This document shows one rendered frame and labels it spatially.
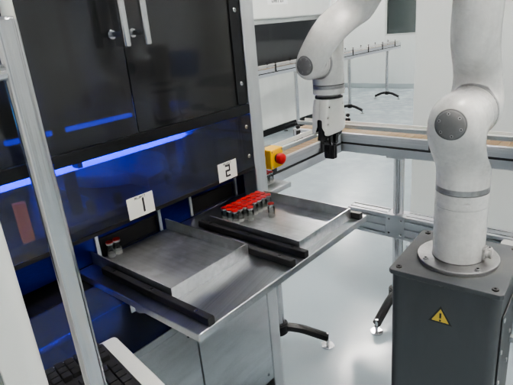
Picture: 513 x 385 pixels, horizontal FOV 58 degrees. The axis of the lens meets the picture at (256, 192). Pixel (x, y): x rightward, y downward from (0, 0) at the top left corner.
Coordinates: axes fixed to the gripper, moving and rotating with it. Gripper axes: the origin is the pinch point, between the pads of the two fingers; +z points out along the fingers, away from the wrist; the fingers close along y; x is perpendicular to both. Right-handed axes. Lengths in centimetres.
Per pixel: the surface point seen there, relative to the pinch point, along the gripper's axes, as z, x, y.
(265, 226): 22.1, -16.4, 11.7
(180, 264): 22, -21, 42
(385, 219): 58, -24, -85
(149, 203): 9, -35, 38
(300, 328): 99, -43, -36
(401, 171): 34, -18, -87
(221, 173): 8.4, -34.5, 9.8
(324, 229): 20.2, 2.4, 8.2
